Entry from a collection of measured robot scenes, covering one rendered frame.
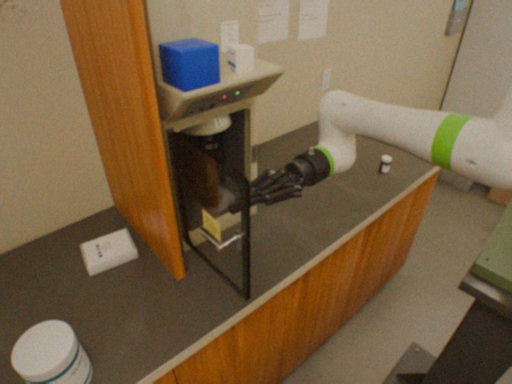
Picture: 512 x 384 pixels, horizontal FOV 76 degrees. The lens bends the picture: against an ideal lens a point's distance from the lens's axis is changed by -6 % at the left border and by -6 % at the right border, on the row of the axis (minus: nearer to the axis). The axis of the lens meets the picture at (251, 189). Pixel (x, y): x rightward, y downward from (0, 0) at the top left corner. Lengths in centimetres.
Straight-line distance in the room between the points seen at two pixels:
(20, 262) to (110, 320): 43
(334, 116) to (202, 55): 36
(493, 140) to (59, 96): 117
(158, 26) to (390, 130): 57
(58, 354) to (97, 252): 43
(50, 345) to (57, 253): 50
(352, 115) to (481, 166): 32
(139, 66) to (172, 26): 17
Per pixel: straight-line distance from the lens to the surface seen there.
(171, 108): 85
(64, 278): 123
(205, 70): 81
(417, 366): 214
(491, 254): 128
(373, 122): 85
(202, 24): 92
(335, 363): 204
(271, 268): 112
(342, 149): 97
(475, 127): 74
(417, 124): 79
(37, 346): 91
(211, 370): 122
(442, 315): 242
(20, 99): 124
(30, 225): 143
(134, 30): 73
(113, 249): 120
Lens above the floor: 178
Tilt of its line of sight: 36 degrees down
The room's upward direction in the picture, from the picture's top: straight up
